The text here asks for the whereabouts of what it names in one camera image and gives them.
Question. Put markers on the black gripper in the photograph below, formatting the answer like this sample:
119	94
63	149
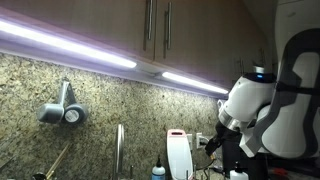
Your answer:
226	133

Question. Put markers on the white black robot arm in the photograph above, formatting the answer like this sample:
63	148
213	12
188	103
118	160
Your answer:
250	100

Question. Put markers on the white bottle blue label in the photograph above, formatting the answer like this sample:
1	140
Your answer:
158	172

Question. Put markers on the metal dish rack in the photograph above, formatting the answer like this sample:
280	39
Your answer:
194	172

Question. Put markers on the white pink cutting board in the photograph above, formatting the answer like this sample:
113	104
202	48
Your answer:
179	156

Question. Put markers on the short under-cabinet light strip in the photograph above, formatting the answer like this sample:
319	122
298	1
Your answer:
196	83

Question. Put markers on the orange plastic container lid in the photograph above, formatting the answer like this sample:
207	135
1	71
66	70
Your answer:
278	171

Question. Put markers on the steel range hood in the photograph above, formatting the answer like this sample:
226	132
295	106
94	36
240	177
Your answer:
259	69

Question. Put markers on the chrome gooseneck faucet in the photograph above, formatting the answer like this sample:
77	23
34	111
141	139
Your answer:
118	150

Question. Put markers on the wooden utensil stick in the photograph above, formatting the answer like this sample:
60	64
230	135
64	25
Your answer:
58	160

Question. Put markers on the long under-cabinet light strip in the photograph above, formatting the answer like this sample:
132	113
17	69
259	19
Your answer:
66	45

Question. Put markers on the white wall outlet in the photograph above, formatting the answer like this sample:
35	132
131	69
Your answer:
199	140

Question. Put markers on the wooden wall cabinets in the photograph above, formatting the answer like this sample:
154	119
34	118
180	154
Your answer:
100	26

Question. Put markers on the grey wall pot filler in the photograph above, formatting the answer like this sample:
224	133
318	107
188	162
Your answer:
50	113

